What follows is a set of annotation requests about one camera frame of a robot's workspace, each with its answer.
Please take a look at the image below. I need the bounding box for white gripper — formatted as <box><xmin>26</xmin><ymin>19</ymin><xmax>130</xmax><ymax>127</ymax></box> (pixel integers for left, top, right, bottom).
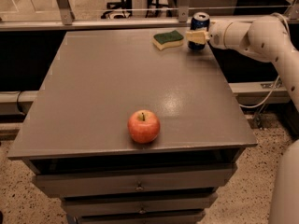
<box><xmin>186</xmin><ymin>21</ymin><xmax>231</xmax><ymax>49</ymax></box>

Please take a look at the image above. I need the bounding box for blue pepsi can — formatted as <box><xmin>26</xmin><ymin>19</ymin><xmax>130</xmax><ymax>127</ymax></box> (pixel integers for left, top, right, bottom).
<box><xmin>188</xmin><ymin>12</ymin><xmax>210</xmax><ymax>51</ymax></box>

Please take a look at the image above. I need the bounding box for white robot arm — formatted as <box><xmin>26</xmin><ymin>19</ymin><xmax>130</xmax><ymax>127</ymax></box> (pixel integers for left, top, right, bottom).
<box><xmin>186</xmin><ymin>13</ymin><xmax>299</xmax><ymax>224</ymax></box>

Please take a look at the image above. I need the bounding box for green yellow sponge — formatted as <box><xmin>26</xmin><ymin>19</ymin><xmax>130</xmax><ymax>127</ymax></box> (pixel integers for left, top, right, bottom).
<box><xmin>152</xmin><ymin>30</ymin><xmax>184</xmax><ymax>50</ymax></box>

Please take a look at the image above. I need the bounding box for black office chair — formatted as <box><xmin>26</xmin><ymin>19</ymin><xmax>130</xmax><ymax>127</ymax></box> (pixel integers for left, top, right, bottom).
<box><xmin>101</xmin><ymin>0</ymin><xmax>132</xmax><ymax>19</ymax></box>

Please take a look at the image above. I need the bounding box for red apple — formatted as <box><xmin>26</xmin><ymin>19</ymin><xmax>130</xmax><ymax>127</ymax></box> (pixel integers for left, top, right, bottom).
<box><xmin>127</xmin><ymin>110</ymin><xmax>160</xmax><ymax>144</ymax></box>

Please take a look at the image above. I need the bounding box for metal railing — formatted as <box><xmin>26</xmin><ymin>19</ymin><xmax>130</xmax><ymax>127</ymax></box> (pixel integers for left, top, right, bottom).
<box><xmin>0</xmin><ymin>0</ymin><xmax>298</xmax><ymax>32</ymax></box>

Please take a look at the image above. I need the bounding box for top grey drawer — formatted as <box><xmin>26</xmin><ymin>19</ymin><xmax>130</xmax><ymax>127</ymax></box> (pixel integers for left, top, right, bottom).
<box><xmin>33</xmin><ymin>163</ymin><xmax>237</xmax><ymax>198</ymax></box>

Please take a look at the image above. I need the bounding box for grey drawer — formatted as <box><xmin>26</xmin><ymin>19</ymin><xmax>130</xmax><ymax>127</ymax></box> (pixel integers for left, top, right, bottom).
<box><xmin>33</xmin><ymin>163</ymin><xmax>237</xmax><ymax>198</ymax></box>
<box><xmin>62</xmin><ymin>190</ymin><xmax>218</xmax><ymax>217</ymax></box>
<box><xmin>78</xmin><ymin>210</ymin><xmax>205</xmax><ymax>224</ymax></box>

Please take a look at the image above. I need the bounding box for grey drawer cabinet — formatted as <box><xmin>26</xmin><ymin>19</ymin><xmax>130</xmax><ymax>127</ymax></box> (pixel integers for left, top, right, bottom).
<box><xmin>7</xmin><ymin>26</ymin><xmax>259</xmax><ymax>224</ymax></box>

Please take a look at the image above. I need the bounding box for middle grey drawer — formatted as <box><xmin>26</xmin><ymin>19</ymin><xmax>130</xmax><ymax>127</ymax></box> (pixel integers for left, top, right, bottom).
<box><xmin>62</xmin><ymin>190</ymin><xmax>218</xmax><ymax>217</ymax></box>

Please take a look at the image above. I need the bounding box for bottom grey drawer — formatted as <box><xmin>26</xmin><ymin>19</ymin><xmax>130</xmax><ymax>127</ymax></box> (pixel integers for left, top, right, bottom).
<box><xmin>78</xmin><ymin>210</ymin><xmax>205</xmax><ymax>224</ymax></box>

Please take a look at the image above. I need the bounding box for white cable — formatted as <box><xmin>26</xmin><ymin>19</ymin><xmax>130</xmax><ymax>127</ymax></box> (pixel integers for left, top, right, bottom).
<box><xmin>238</xmin><ymin>12</ymin><xmax>292</xmax><ymax>110</ymax></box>

